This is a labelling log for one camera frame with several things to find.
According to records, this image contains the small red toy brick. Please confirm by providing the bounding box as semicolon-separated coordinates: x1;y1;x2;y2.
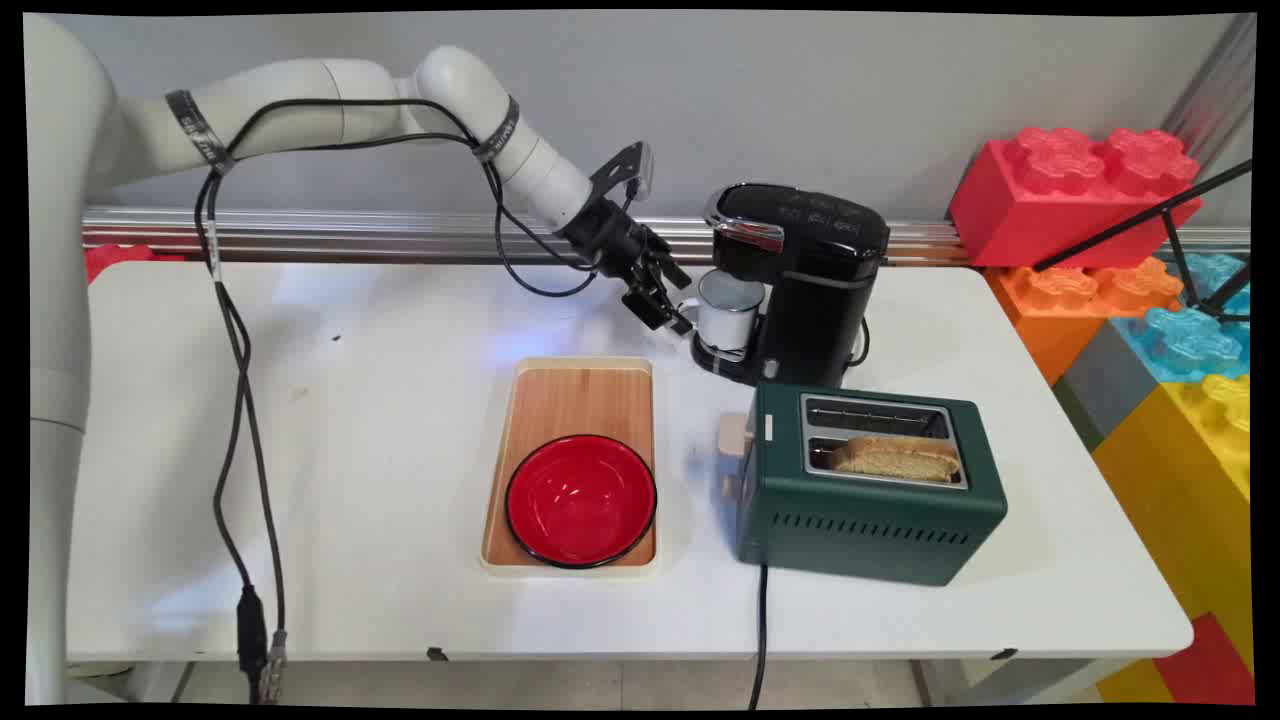
1154;611;1256;707

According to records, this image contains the black tripod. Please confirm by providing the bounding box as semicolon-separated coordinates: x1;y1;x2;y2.
1032;159;1254;324

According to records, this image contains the black coffee machine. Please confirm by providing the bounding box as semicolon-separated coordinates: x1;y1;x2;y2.
690;183;891;390

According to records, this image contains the red toy brick behind table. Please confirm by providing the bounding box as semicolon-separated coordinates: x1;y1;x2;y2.
84;243;187;285

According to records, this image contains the white table leg frame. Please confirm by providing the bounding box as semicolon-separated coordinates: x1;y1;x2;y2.
908;658;1136;707

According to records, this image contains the large yellow toy brick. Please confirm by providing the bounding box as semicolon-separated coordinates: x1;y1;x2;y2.
1091;374;1252;703

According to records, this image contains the aluminium wall rail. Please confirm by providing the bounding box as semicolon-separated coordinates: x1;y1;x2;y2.
82;206;1252;267

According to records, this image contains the red bowl with black rim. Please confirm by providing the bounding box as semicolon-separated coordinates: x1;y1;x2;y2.
504;433;659;570

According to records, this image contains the green two-slot toaster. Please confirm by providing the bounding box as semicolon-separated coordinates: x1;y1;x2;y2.
736;383;1009;588

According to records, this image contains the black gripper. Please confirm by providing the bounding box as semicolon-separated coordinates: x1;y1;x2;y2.
558;194;697;337

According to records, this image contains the grey and green toy brick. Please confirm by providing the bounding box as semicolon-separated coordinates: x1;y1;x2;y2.
1051;319;1163;453

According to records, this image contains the beige toaster lever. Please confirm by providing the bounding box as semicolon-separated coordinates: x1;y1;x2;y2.
716;412;752;502

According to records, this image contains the aluminium vertical profile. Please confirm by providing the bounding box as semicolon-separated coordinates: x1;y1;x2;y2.
1160;14;1257;173

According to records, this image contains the toasted bread slice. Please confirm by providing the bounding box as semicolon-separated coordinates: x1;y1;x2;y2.
829;436;964;484

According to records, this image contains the black toaster power cable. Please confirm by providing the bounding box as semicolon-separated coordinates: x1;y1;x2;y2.
747;564;772;711

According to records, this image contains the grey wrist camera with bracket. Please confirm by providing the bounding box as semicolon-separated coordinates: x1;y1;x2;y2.
587;141;654;217

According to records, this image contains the large orange toy brick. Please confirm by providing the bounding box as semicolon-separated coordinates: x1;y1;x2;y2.
984;257;1187;387

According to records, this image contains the black velcro strap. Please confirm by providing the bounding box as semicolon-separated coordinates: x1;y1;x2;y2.
471;94;522;163
165;89;237;173

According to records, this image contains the white enamel mug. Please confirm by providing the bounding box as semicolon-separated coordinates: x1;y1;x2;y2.
677;270;767;354

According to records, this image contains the large light blue toy brick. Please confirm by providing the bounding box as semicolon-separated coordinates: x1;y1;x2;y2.
1111;251;1252;384

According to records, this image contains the large red toy brick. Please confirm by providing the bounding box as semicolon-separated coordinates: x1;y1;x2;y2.
947;126;1205;270

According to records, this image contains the black cable with USB plug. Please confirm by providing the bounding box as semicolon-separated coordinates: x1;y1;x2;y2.
195;97;641;683

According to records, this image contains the wooden tray with cream rim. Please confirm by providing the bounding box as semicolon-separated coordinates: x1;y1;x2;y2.
479;356;662;579

